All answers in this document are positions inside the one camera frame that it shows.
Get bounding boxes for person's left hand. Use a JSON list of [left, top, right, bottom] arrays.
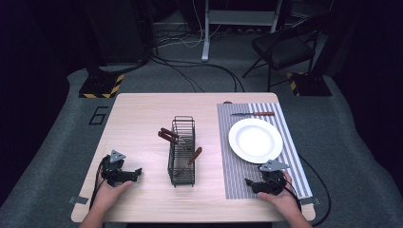
[[94, 169, 134, 214]]

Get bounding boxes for right hand-held gripper cable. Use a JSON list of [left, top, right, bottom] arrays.
[[283, 155, 333, 228]]

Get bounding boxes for left hand-held gripper cable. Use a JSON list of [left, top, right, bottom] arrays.
[[88, 156, 110, 211]]

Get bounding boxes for black folding chair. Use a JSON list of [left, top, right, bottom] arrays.
[[241, 11, 327, 93]]

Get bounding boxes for grey tape piece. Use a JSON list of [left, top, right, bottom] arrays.
[[68, 195, 90, 205], [298, 196, 322, 206]]

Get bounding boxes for hazard-striped black stand base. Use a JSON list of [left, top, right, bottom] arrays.
[[286, 71, 334, 97], [78, 73, 125, 100]]

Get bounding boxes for hand-held gripper cable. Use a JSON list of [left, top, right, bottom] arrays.
[[88, 156, 110, 211], [283, 155, 333, 228]]

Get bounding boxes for black floor cables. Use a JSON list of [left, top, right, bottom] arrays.
[[148, 28, 246, 93]]

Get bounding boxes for person's right hand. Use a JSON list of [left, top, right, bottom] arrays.
[[257, 170, 301, 220]]

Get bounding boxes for wooden-handled table knife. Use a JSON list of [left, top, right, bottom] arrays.
[[230, 110, 276, 117]]

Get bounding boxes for black wire cutlery basket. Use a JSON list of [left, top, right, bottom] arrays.
[[166, 115, 197, 188]]

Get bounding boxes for grey striped placemat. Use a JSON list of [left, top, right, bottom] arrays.
[[216, 102, 314, 200]]

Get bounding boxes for white metal stand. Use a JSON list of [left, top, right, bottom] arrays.
[[201, 0, 283, 63]]

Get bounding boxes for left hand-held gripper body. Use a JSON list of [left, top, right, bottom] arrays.
[[100, 149, 134, 187]]

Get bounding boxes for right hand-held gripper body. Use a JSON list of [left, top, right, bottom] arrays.
[[255, 159, 290, 196]]

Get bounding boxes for white floor cables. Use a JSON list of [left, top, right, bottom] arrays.
[[157, 0, 222, 49]]

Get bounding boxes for white round plate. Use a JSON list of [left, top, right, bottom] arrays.
[[228, 118, 284, 165]]

